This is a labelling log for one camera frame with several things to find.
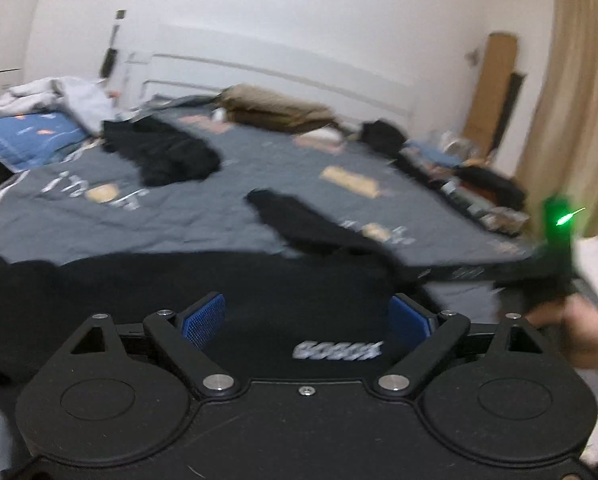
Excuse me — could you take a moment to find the black bag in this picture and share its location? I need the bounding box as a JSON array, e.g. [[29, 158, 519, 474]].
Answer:
[[361, 119, 410, 158]]

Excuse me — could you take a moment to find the person's right hand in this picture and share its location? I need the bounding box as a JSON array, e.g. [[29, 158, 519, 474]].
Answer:
[[526, 292, 598, 376]]

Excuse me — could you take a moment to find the folded clothes stack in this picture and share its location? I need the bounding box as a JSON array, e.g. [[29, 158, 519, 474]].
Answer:
[[441, 162, 530, 236], [399, 137, 474, 171]]

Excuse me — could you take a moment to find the white grey clothes pile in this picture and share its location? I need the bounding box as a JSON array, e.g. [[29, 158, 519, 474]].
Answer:
[[0, 76, 114, 136]]

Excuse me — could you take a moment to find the white headboard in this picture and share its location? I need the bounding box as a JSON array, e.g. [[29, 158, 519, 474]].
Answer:
[[126, 22, 414, 126]]

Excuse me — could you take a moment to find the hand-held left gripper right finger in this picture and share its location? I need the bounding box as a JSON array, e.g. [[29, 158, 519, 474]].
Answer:
[[376, 294, 552, 400]]

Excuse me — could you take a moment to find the white pillow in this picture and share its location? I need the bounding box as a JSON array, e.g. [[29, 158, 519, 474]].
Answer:
[[304, 127, 344, 148]]

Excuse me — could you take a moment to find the beige curtain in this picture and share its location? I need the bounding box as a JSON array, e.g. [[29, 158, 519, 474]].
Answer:
[[516, 0, 598, 251]]

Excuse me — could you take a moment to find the blue folded garment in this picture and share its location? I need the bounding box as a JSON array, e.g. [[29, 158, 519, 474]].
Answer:
[[0, 110, 92, 173]]

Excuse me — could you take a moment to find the cardboard sheet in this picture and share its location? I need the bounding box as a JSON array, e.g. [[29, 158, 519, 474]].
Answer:
[[464, 32, 520, 156]]

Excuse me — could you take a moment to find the khaki folded blanket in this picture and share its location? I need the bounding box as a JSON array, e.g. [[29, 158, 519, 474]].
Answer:
[[214, 84, 340, 133]]

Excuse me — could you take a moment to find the black clothes pile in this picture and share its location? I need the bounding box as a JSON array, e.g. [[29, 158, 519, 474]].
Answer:
[[101, 117, 222, 186]]

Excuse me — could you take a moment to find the white wardrobe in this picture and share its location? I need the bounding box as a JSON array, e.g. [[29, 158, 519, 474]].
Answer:
[[0, 0, 44, 121]]

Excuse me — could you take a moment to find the grey printed quilt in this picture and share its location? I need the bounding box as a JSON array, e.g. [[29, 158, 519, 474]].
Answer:
[[0, 95, 598, 480]]

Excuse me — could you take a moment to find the black printed t-shirt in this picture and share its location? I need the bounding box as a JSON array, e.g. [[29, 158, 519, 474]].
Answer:
[[0, 187, 544, 396]]

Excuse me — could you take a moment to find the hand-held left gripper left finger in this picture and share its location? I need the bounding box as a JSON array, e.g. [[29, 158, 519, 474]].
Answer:
[[68, 291, 240, 400]]

